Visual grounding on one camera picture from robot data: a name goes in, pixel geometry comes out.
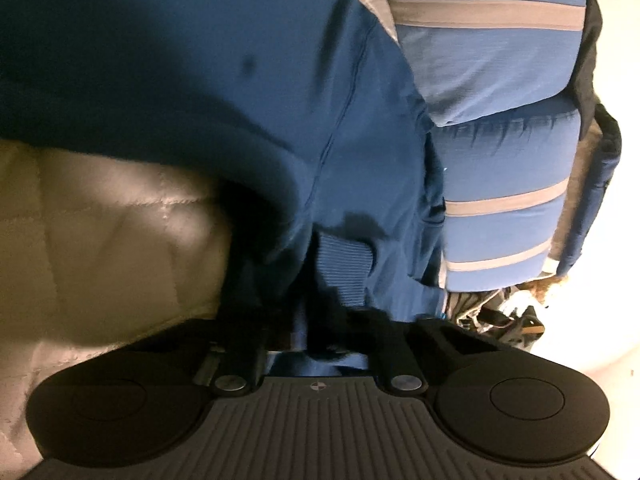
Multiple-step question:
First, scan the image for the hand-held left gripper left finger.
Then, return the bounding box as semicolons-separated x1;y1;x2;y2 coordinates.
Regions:
145;320;268;396

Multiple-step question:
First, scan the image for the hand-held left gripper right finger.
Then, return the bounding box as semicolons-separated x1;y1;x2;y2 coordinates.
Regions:
350;310;503;396

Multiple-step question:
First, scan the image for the dark blue sweatshirt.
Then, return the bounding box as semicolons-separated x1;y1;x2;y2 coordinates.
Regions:
0;0;448;376

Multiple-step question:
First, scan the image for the black bag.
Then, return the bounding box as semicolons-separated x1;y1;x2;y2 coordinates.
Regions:
470;295;546;348

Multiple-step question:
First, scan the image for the grey quilted bedspread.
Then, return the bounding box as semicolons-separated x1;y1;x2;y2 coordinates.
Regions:
0;137;236;476

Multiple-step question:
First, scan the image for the blue grey-striped pillow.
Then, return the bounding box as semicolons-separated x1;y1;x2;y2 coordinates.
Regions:
430;95;583;293
385;0;591;128

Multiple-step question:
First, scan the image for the beige fuzzy blanket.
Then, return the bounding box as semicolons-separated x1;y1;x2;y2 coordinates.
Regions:
567;122;601;196

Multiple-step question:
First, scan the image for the black cloth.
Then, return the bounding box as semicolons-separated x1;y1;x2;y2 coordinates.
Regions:
570;0;608;111

